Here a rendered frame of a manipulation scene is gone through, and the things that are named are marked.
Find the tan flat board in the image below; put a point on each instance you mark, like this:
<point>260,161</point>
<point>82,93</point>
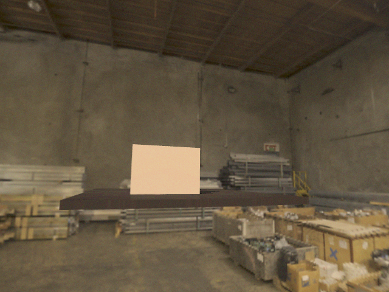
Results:
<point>165,170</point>

